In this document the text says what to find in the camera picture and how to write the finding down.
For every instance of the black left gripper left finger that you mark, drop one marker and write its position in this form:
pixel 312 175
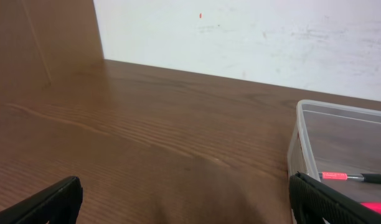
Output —
pixel 58 204

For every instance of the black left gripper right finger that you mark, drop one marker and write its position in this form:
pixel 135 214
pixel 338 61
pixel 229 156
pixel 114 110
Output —
pixel 314 202

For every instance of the red handled cutting pliers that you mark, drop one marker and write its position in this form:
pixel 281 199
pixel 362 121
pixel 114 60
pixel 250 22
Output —
pixel 375 206

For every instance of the small hammer orange black handle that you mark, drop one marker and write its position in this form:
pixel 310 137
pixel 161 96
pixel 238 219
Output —
pixel 368 178

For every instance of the clear plastic container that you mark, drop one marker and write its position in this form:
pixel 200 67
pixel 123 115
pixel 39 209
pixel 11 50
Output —
pixel 336 138

